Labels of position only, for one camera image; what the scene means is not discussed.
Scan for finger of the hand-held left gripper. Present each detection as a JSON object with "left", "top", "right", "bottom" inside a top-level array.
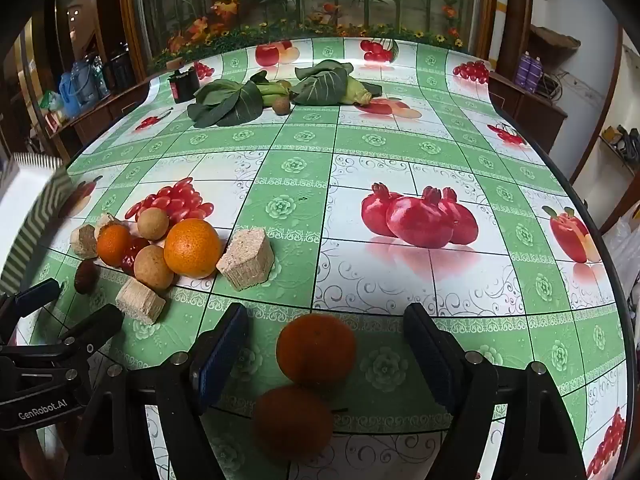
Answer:
[
  {"left": 59, "top": 304, "right": 125, "bottom": 362},
  {"left": 0, "top": 279, "right": 63, "bottom": 333}
]

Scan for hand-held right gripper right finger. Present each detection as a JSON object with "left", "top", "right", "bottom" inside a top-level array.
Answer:
[{"left": 402, "top": 302, "right": 588, "bottom": 480}]

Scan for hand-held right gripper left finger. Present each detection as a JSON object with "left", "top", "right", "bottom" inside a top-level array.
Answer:
[{"left": 65, "top": 302, "right": 250, "bottom": 480}]

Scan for dark red lychee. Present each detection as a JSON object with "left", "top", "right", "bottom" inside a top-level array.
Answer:
[{"left": 74, "top": 260, "right": 99, "bottom": 293}]

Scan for beige biscuit block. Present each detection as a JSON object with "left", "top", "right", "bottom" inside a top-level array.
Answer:
[
  {"left": 70, "top": 224, "right": 98, "bottom": 260},
  {"left": 115, "top": 278, "right": 167, "bottom": 323}
]

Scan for round brown longan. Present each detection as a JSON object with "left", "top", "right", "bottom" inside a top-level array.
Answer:
[
  {"left": 133, "top": 245, "right": 175, "bottom": 291},
  {"left": 138, "top": 208, "right": 169, "bottom": 241}
]

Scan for dark orange tangerine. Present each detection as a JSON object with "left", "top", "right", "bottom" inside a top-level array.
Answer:
[
  {"left": 276, "top": 313, "right": 358, "bottom": 391},
  {"left": 251, "top": 385, "right": 335, "bottom": 461}
]

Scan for white tray with striped rim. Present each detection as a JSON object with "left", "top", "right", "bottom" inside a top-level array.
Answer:
[{"left": 0, "top": 152, "right": 76, "bottom": 293}]

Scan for large orange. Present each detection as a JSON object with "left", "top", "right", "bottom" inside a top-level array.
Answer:
[{"left": 163, "top": 218, "right": 222, "bottom": 279}]

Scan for small tangerine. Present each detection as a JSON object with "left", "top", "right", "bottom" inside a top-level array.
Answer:
[{"left": 96, "top": 224, "right": 132, "bottom": 267}]

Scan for small red fruit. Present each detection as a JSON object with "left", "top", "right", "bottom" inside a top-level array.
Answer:
[{"left": 120, "top": 236, "right": 151, "bottom": 271}]

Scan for large hexagonal biscuit block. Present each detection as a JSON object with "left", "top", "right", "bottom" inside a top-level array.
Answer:
[{"left": 216, "top": 226, "right": 275, "bottom": 291}]

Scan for green packet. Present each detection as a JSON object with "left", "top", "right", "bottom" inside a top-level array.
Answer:
[{"left": 40, "top": 91, "right": 63, "bottom": 121}]

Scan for brown wooden cabinet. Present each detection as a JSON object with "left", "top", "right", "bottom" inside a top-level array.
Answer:
[{"left": 50, "top": 77, "right": 156, "bottom": 157}]

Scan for green fruit-print tablecloth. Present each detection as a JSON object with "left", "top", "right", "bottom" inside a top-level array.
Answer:
[{"left": 0, "top": 37, "right": 631, "bottom": 480}]

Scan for blue plastic jug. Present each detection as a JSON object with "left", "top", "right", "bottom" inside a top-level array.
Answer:
[{"left": 59, "top": 72, "right": 81, "bottom": 116}]

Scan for white plastic bag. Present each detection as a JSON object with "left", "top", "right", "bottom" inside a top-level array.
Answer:
[{"left": 600, "top": 210, "right": 640, "bottom": 311}]

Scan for green plastic bottle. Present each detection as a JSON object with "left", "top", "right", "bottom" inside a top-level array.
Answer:
[{"left": 94, "top": 56, "right": 111, "bottom": 98}]

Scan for black pot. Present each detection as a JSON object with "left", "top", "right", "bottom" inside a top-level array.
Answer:
[{"left": 107, "top": 50, "right": 137, "bottom": 90}]

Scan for black jar with red label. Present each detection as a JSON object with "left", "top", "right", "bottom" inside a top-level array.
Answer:
[{"left": 167, "top": 69, "right": 201, "bottom": 103}]

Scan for green bok choy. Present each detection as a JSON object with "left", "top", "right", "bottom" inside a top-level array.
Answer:
[
  {"left": 289, "top": 60, "right": 351, "bottom": 106},
  {"left": 187, "top": 71, "right": 291, "bottom": 128}
]

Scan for brown wooden sideboard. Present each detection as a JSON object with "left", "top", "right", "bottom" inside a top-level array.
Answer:
[{"left": 490, "top": 70, "right": 568, "bottom": 156}]

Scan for corn cob in husk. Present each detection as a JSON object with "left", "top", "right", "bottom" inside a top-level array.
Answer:
[{"left": 345, "top": 77, "right": 383, "bottom": 107}]

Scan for dark shoes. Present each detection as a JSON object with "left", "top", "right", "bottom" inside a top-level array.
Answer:
[{"left": 616, "top": 125, "right": 640, "bottom": 163}]

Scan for wooden wall shelf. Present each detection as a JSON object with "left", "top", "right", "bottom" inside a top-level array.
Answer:
[{"left": 530, "top": 25, "right": 581, "bottom": 52}]

